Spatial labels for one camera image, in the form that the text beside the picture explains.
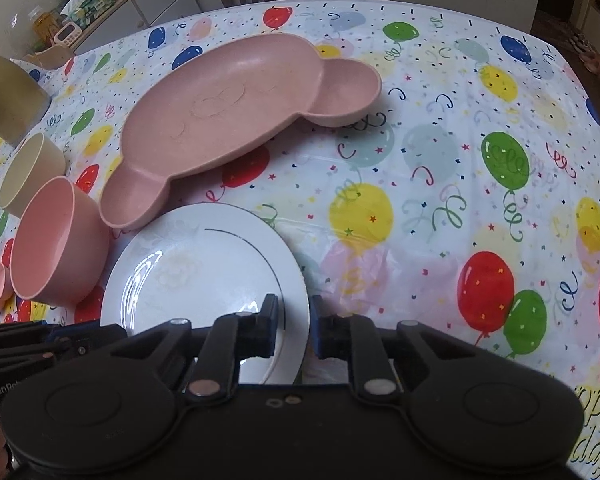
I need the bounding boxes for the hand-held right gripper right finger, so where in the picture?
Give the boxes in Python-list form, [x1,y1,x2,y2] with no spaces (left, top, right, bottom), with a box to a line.
[312,295,462,404]

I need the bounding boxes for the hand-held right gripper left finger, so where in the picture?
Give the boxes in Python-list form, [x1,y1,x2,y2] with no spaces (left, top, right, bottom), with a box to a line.
[124,293,281,404]

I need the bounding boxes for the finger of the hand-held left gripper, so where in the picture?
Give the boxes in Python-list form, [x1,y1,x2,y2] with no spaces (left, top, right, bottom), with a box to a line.
[0,321,65,349]
[0,324,129,368]

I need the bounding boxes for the pink bowl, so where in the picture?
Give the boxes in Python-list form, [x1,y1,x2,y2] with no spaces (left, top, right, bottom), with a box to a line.
[11,176,111,307]

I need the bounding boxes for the white round plate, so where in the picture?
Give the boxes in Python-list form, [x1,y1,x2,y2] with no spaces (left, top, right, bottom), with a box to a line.
[100,203,311,386]

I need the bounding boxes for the cream bowl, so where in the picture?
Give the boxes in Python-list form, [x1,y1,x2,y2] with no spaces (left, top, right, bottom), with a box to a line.
[0,132,68,219]

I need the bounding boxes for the pink bear-shaped divided plate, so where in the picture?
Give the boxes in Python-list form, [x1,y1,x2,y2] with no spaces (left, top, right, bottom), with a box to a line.
[99,33,384,230]

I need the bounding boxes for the balloon print tablecloth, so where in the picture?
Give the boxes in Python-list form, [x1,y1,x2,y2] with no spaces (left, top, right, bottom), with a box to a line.
[0,0,600,480]

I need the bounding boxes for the gold pitcher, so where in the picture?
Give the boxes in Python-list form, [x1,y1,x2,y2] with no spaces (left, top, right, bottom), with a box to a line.
[0,50,54,149]

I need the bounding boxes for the light wooden chair back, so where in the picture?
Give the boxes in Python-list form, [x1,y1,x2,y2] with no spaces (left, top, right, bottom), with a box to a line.
[22,44,76,69]

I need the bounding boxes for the pink kitchen timer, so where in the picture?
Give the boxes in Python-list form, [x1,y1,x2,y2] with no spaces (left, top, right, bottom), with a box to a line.
[53,22,81,46]

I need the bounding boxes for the jar with orange contents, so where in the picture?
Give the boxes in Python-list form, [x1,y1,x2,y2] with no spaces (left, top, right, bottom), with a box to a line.
[32,6,64,44]

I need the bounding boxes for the green tissue box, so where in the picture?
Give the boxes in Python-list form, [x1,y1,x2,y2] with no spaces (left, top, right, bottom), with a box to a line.
[61,0,120,29]

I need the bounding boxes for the white drawer cabinet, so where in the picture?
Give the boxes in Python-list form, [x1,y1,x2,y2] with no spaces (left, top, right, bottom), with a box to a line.
[72,0,204,56]

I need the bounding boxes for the shoes on floor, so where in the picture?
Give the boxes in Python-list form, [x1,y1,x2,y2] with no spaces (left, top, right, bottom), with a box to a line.
[564,30,600,87]

